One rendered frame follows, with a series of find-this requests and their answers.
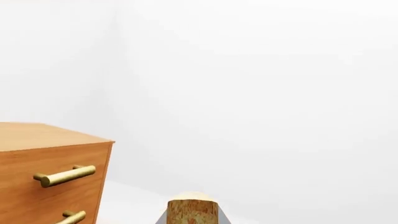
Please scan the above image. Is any wooden block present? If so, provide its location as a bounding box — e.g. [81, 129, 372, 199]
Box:
[154, 190, 233, 224]

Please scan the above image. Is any wooden drawer cabinet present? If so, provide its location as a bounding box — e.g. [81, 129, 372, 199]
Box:
[0, 121, 116, 224]

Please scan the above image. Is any brass bar drawer handle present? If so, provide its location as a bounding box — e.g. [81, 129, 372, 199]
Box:
[54, 210, 87, 224]
[33, 164, 96, 189]

